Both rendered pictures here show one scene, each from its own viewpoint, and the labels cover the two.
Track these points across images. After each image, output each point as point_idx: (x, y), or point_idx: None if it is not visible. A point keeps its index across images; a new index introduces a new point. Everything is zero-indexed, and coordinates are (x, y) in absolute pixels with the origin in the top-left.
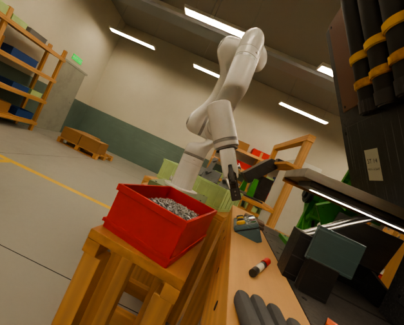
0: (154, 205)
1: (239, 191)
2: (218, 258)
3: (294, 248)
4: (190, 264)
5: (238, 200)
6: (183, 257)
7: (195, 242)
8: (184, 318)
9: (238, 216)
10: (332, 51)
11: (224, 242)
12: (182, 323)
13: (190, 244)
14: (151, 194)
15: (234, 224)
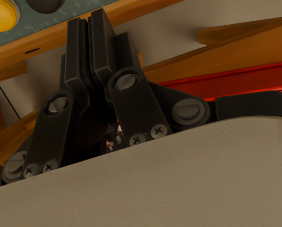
0: None
1: (108, 48)
2: (165, 3)
3: None
4: (273, 34)
5: (112, 27)
6: (266, 60)
7: (199, 78)
8: (0, 76)
9: (2, 23)
10: None
11: (117, 17)
12: (5, 75)
13: (244, 73)
14: None
15: (94, 7)
